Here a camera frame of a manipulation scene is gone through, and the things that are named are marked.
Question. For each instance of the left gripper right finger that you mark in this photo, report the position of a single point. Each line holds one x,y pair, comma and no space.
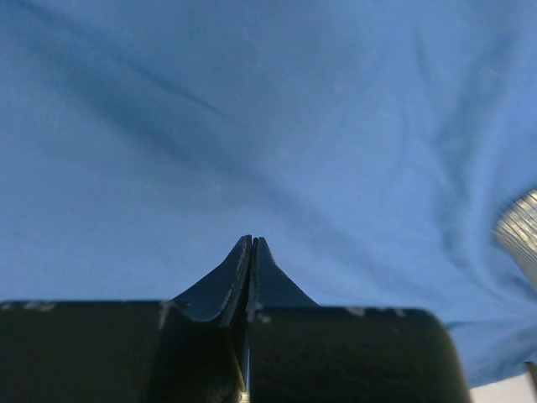
303,352

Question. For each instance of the wire mesh instrument tray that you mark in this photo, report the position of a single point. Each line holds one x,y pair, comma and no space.
516,231

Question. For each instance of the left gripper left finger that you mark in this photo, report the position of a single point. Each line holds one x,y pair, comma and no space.
177,350

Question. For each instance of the blue surgical wrap cloth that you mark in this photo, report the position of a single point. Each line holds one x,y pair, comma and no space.
372,143

